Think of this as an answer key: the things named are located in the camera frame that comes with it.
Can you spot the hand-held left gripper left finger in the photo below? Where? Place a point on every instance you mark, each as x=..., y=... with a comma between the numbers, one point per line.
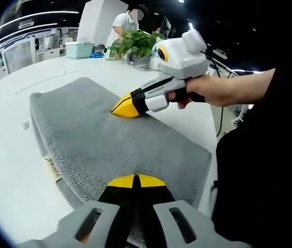
x=83, y=227

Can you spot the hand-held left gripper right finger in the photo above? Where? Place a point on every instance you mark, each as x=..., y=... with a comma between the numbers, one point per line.
x=166, y=227

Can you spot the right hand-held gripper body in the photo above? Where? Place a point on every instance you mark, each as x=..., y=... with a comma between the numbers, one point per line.
x=184, y=59

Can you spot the grey towel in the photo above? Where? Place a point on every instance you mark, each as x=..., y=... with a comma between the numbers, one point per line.
x=96, y=139

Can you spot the person's right hand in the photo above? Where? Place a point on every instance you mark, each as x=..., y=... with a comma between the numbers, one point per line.
x=210, y=87

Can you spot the grey plant pot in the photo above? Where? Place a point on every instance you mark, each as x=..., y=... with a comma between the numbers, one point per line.
x=138, y=62

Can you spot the green leafy plant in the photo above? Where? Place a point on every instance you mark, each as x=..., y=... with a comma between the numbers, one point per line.
x=135, y=41

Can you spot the green white carton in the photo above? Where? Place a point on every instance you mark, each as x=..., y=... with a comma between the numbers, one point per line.
x=110, y=53

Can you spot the small blue object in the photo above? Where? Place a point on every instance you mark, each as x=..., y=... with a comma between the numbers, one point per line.
x=97, y=54

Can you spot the mint green storage box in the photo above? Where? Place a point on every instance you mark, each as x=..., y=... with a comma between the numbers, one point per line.
x=79, y=50

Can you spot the white square pillar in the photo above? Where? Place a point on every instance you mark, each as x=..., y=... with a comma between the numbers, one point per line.
x=96, y=20

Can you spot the person's black clothed torso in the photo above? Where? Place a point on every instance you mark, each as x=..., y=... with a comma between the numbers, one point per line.
x=264, y=180

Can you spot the white framed screen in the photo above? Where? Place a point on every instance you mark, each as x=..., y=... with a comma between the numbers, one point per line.
x=19, y=55

